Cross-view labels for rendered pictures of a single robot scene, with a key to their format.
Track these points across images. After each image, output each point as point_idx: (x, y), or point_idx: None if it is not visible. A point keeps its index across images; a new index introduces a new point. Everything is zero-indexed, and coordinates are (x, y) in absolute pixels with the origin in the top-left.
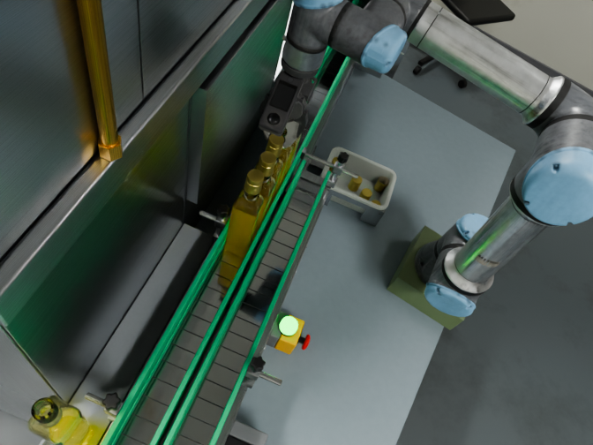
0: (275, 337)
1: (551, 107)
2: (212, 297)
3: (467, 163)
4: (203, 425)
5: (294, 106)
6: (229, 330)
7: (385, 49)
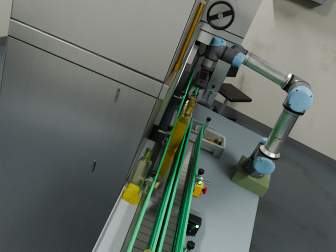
0: None
1: (290, 80)
2: (167, 163)
3: (251, 142)
4: (178, 201)
5: None
6: None
7: (240, 58)
